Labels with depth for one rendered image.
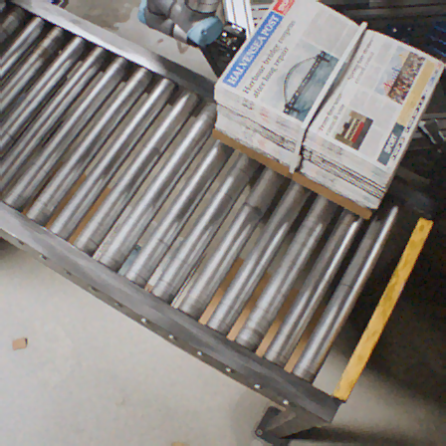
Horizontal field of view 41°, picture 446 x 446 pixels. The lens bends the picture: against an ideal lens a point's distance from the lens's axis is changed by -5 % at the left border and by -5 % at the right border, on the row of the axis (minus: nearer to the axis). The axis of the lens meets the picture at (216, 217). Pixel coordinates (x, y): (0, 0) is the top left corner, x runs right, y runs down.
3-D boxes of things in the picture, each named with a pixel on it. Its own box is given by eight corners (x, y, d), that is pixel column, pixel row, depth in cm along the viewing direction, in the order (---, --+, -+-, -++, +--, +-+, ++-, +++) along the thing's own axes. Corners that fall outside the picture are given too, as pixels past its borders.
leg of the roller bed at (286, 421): (289, 423, 189) (331, 405, 126) (280, 440, 187) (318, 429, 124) (273, 414, 190) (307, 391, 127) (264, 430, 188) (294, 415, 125)
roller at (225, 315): (331, 165, 138) (326, 151, 134) (226, 346, 122) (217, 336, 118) (312, 160, 141) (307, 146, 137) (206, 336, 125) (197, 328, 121)
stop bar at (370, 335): (432, 225, 129) (435, 222, 127) (344, 405, 114) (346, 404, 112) (419, 218, 129) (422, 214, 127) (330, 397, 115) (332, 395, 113)
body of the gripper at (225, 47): (233, 51, 136) (187, 29, 138) (231, 73, 144) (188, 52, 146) (250, 29, 139) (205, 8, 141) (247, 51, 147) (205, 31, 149)
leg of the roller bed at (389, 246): (358, 293, 205) (423, 217, 142) (351, 308, 203) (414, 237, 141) (343, 285, 206) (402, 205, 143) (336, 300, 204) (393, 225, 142)
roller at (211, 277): (307, 151, 138) (298, 136, 135) (199, 330, 122) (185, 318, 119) (290, 149, 142) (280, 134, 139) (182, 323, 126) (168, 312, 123)
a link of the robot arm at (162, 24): (133, 5, 141) (136, 28, 149) (171, 23, 139) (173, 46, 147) (151, -15, 144) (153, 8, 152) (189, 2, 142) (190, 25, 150)
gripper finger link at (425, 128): (426, 103, 134) (453, 132, 131) (418, 115, 140) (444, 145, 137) (416, 109, 133) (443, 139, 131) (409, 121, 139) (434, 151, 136)
